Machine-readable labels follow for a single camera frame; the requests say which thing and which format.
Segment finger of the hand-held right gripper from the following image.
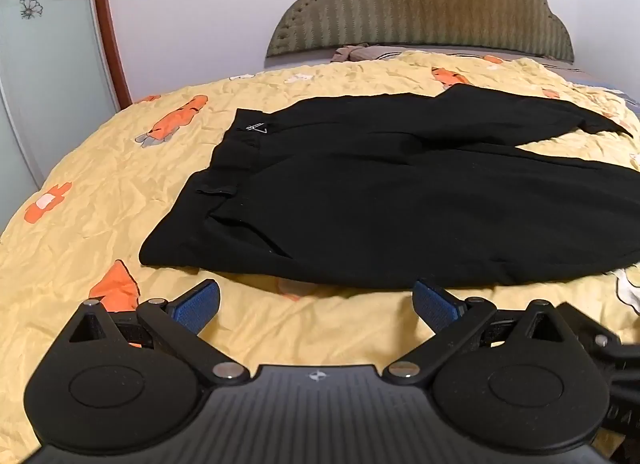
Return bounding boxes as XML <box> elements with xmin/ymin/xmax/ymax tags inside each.
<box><xmin>557</xmin><ymin>301</ymin><xmax>640</xmax><ymax>363</ymax></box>

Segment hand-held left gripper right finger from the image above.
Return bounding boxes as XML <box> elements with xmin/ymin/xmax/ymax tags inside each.
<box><xmin>382</xmin><ymin>279</ymin><xmax>577</xmax><ymax>386</ymax></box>

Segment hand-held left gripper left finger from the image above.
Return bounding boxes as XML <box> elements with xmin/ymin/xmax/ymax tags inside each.
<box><xmin>68</xmin><ymin>278</ymin><xmax>252</xmax><ymax>388</ymax></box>

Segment black pants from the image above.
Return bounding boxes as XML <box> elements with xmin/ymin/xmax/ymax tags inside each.
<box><xmin>139</xmin><ymin>84</ymin><xmax>640</xmax><ymax>291</ymax></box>

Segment yellow printed blanket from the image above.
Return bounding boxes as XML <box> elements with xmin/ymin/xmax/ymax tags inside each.
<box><xmin>0</xmin><ymin>50</ymin><xmax>640</xmax><ymax>445</ymax></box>

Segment grey bed sheet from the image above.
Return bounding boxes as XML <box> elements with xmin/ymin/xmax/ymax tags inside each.
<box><xmin>542</xmin><ymin>60</ymin><xmax>640</xmax><ymax>107</ymax></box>

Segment frosted glass flower door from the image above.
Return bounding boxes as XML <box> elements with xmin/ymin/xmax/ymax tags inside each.
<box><xmin>0</xmin><ymin>0</ymin><xmax>121</xmax><ymax>195</ymax></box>

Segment olive padded headboard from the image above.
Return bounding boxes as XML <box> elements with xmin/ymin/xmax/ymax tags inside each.
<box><xmin>265</xmin><ymin>0</ymin><xmax>575</xmax><ymax>62</ymax></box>

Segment red-brown wooden door frame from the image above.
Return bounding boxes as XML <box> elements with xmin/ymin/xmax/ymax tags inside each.
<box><xmin>89</xmin><ymin>0</ymin><xmax>132</xmax><ymax>107</ymax></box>

